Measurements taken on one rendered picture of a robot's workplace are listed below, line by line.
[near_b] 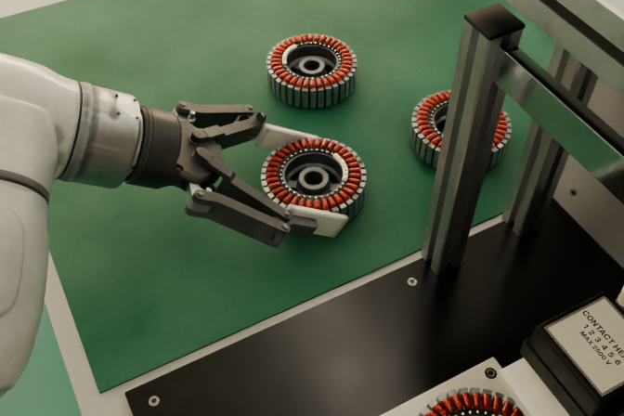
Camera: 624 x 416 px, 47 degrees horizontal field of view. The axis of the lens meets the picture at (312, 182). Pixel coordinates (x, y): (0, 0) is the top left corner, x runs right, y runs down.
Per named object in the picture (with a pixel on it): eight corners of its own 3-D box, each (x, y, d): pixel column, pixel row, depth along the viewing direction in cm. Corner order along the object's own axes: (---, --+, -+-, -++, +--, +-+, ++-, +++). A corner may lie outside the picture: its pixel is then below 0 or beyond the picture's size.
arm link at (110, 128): (81, 59, 65) (144, 76, 68) (52, 131, 70) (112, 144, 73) (84, 128, 59) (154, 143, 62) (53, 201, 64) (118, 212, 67)
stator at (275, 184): (274, 243, 75) (272, 221, 72) (253, 166, 82) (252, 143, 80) (377, 223, 77) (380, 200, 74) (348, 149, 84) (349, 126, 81)
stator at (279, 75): (366, 63, 95) (367, 40, 92) (341, 119, 87) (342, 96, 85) (285, 46, 97) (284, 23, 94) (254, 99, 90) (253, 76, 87)
